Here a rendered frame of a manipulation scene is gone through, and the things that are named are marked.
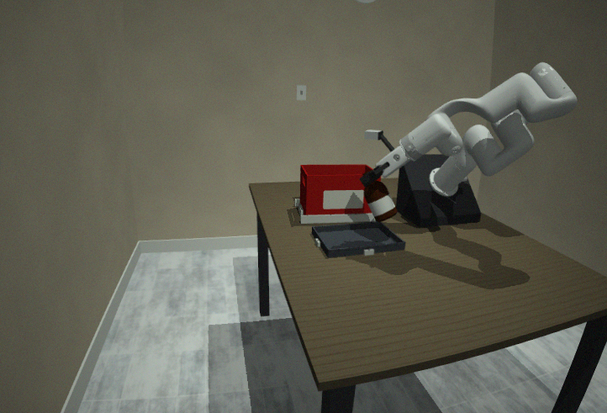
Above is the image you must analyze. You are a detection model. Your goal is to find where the brown glass bottle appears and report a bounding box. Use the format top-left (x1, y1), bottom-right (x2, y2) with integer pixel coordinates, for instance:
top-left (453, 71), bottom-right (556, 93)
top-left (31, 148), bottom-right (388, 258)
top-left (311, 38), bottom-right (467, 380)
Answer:
top-left (364, 179), bottom-right (398, 222)

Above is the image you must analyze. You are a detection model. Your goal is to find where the red plastic crate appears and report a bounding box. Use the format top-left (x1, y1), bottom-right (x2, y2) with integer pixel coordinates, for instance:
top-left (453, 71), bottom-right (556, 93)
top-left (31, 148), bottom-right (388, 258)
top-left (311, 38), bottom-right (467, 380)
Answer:
top-left (300, 165), bottom-right (372, 215)

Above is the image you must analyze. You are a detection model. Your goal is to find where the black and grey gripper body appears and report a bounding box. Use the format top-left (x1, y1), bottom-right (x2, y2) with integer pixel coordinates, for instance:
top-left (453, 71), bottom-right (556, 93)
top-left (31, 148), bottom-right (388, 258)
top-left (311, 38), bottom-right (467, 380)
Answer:
top-left (376, 140), bottom-right (416, 178)

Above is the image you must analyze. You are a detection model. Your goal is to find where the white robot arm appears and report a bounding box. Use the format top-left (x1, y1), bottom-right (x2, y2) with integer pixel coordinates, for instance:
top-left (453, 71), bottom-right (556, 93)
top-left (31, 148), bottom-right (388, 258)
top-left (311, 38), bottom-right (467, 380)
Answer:
top-left (401, 62), bottom-right (578, 197)

